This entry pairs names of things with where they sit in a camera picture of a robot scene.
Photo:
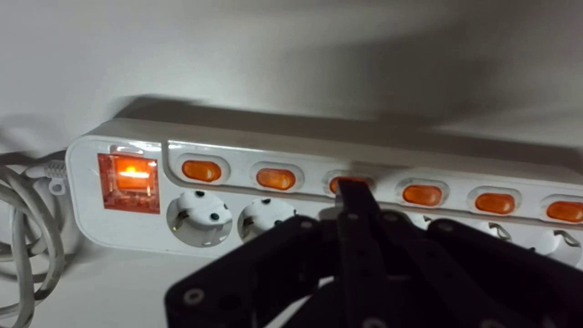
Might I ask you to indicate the white power strip orange switches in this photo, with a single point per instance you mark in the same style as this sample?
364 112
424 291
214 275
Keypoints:
376 152

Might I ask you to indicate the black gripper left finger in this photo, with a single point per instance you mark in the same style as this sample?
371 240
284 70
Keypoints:
274 275

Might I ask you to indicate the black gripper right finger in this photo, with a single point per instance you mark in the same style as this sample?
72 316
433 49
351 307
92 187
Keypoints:
462 280

